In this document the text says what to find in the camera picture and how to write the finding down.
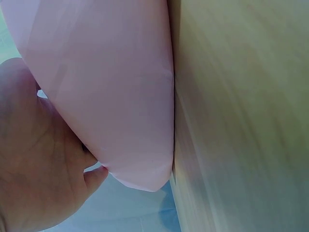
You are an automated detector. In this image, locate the person's left hand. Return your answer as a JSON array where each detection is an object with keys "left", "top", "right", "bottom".
[{"left": 0, "top": 57, "right": 109, "bottom": 232}]

